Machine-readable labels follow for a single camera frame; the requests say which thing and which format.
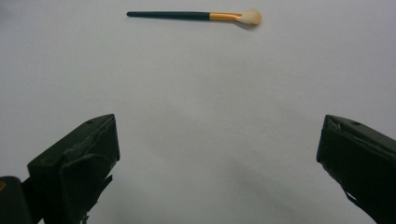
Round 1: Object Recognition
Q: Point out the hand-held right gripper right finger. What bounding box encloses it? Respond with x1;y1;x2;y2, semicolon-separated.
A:
316;114;396;224

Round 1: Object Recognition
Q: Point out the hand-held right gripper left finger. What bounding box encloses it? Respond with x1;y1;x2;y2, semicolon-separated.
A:
27;113;121;224

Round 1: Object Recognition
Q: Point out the black gold makeup brush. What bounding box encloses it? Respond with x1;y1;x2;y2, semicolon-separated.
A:
126;8;263;26

